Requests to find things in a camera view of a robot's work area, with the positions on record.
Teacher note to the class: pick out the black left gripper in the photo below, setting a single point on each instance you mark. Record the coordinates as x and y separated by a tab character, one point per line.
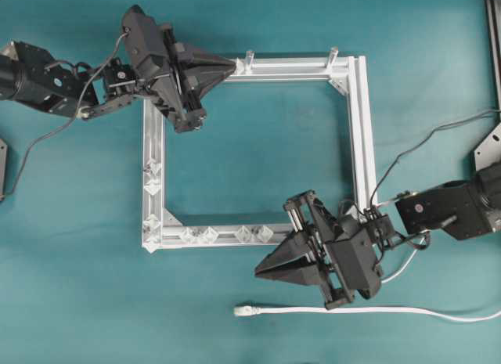
191	73

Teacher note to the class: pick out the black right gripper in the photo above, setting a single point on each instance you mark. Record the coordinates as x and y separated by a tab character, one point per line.
302	258

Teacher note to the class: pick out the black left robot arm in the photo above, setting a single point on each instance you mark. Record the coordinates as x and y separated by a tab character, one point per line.
33	77

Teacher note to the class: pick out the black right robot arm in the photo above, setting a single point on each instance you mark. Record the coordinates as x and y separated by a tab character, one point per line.
464	209

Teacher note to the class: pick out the clear acrylic pin left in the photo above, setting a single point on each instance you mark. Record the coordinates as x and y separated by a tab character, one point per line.
248	61

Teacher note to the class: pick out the clear acrylic pin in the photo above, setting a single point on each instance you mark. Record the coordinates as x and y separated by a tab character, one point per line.
332	57
248	61

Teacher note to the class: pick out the clear acrylic pin right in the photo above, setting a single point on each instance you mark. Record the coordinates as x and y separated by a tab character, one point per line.
332	57

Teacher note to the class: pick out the black metal stand right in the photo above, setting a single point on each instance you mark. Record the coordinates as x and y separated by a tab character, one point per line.
487	151

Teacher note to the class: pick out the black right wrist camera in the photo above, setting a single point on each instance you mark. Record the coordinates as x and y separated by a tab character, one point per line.
357	265

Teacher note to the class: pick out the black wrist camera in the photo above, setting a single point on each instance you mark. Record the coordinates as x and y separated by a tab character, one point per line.
145	45
357	265

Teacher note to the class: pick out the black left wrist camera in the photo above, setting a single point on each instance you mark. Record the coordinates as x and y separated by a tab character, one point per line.
145	45

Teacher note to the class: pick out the square aluminium extrusion frame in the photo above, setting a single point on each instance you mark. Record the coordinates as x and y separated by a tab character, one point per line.
161	230

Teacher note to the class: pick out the grey bracket left edge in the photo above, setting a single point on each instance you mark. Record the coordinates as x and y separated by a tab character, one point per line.
3	164

